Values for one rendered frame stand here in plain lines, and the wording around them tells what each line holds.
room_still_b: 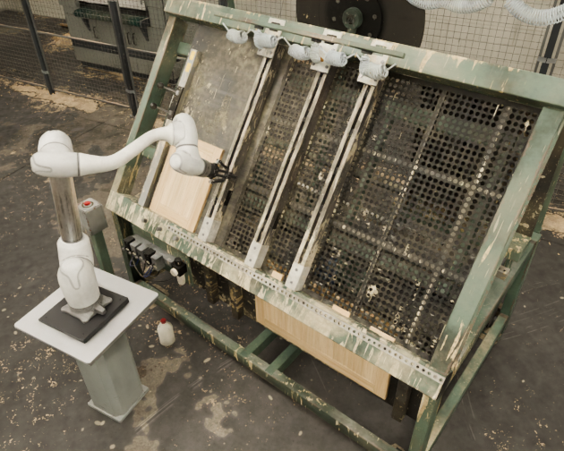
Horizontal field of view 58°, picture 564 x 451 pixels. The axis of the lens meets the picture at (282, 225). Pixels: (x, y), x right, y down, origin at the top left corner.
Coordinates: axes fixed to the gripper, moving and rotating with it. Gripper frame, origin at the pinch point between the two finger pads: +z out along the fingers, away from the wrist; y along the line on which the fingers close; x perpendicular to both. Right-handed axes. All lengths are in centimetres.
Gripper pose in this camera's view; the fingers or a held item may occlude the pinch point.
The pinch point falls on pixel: (230, 175)
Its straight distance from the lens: 264.2
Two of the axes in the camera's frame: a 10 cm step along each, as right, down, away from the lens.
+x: -7.8, -3.7, 5.1
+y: 3.6, -9.3, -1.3
